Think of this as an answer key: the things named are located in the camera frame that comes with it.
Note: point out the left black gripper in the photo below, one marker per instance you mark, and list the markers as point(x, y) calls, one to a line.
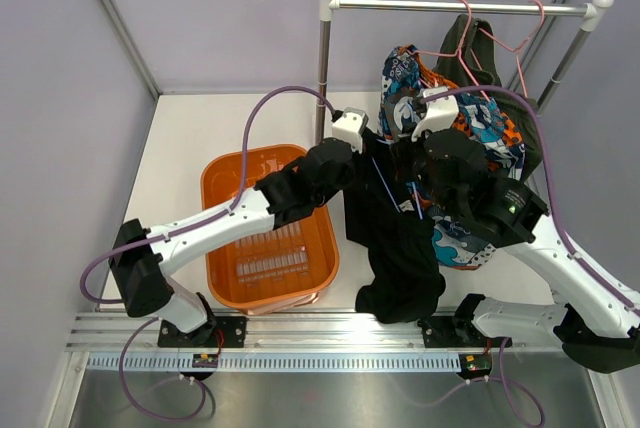
point(359, 165)

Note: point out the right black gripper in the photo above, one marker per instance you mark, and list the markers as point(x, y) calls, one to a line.
point(422, 143)

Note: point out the patterned blue orange shorts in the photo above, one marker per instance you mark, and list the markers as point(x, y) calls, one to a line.
point(405, 83)

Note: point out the blue wire hanger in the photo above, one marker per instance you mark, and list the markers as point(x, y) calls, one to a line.
point(403, 195)

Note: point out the dark green shorts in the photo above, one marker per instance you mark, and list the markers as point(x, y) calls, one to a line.
point(523, 123)

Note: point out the pink wire hanger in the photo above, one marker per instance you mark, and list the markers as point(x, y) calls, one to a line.
point(467, 53)
point(519, 49)

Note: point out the black shorts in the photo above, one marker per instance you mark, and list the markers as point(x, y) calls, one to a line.
point(407, 281)

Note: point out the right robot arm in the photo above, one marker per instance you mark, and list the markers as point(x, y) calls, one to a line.
point(594, 318)

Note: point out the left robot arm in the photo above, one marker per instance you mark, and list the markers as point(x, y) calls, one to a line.
point(144, 260)

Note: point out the orange plastic basket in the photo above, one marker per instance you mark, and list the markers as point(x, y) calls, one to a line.
point(264, 273)

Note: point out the metal clothes rack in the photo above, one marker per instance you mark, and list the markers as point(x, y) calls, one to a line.
point(590, 14)

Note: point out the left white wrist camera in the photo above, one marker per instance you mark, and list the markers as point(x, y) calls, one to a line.
point(348, 126)

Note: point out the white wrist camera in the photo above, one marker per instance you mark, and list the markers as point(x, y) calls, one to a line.
point(436, 115)
point(348, 126)

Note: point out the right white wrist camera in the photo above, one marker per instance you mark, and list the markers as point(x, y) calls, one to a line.
point(436, 115)

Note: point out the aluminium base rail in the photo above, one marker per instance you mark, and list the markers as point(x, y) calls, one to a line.
point(288, 331)

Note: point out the white slotted cable duct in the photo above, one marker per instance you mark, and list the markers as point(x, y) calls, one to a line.
point(278, 362)

